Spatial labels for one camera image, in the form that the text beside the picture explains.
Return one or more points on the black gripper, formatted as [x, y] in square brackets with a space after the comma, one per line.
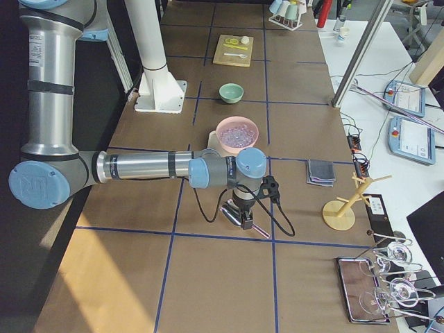
[243, 207]

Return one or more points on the white plastic spoon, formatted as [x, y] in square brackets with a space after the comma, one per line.
[239, 55]

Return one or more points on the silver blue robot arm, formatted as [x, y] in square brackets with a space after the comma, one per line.
[53, 169]

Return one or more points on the steel ice scoop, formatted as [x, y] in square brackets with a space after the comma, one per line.
[232, 214]

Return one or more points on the pink bowl of ice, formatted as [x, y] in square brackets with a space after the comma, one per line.
[236, 133]

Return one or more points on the mint green bowl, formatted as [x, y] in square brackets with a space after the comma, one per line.
[231, 93]

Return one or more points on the cream plastic tray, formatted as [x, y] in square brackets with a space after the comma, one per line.
[223, 150]

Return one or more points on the folded grey cloth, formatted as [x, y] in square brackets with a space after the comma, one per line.
[321, 173]

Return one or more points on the wooden mug tree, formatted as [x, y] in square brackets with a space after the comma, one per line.
[338, 214]

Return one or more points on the yellow plastic knife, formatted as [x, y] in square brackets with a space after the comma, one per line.
[232, 46]

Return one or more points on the metal glass rack tray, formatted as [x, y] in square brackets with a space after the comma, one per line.
[357, 280]

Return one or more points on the near teach pendant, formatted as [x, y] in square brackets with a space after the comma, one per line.
[412, 140]

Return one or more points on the teach pendant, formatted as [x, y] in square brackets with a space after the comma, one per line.
[412, 140]
[409, 97]

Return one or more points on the paper cup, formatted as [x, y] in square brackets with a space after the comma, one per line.
[343, 33]

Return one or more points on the far teach pendant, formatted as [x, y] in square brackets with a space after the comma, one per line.
[409, 97]

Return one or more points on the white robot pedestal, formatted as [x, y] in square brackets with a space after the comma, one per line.
[159, 91]

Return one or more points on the cup rack with handle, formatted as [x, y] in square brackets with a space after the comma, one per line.
[287, 14]

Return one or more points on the aluminium frame post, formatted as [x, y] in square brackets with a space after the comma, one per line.
[377, 18]

